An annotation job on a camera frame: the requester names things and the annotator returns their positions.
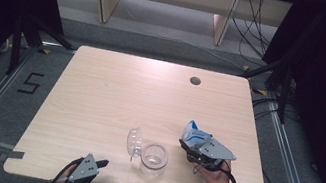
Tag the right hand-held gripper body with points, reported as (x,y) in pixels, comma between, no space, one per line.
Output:
(216,150)

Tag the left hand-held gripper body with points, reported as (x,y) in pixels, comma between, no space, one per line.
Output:
(86,167)

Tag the clear glass jar with lid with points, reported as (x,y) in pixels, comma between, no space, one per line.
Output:
(152,159)

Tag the person's right hand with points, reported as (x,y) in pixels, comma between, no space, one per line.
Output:
(214,180)

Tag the yellow and black tape piece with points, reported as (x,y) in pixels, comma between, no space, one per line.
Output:
(45,51)
(246,67)
(260,92)

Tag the grey tape strip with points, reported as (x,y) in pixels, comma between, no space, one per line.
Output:
(13,155)

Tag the black metal stand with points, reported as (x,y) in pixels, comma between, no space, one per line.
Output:
(16,45)
(285,92)

